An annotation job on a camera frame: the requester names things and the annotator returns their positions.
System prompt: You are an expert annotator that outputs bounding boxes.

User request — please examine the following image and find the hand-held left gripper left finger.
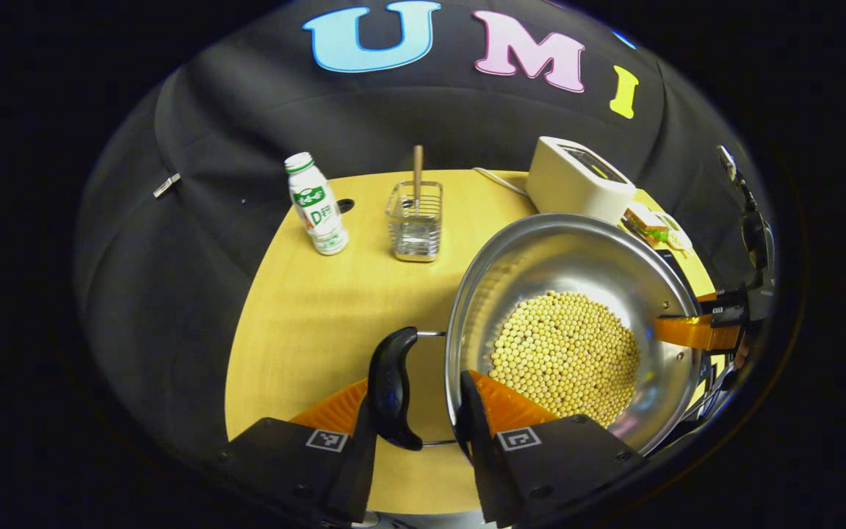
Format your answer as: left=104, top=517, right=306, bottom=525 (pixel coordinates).
left=214, top=378, right=378, bottom=524

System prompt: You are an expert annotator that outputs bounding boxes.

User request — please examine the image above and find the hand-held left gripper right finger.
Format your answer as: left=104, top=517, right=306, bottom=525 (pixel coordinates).
left=456, top=370, right=648, bottom=528

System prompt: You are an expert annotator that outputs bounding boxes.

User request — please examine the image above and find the pile of soybeans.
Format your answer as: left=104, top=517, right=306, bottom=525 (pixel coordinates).
left=489, top=290, right=642, bottom=428

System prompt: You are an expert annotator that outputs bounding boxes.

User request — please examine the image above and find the steel pot with black handles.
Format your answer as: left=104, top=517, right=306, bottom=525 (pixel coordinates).
left=368, top=213, right=706, bottom=460

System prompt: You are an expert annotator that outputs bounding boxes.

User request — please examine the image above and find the sandwich on white plate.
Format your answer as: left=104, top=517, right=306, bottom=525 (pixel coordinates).
left=621, top=203, right=694, bottom=254

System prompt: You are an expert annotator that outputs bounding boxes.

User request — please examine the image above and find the white toaster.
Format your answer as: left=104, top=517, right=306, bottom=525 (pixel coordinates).
left=526, top=136, right=637, bottom=225

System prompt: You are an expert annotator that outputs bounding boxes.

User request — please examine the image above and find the white drink bottle green label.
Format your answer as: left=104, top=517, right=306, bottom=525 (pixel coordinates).
left=283, top=152, right=350, bottom=256

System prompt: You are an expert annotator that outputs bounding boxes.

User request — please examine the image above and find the wire mesh utensil holder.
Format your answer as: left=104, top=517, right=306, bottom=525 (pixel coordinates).
left=386, top=181, right=444, bottom=262

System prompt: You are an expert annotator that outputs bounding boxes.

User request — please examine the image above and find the toaster power cable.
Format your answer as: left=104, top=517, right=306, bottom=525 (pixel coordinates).
left=472, top=167, right=531, bottom=198

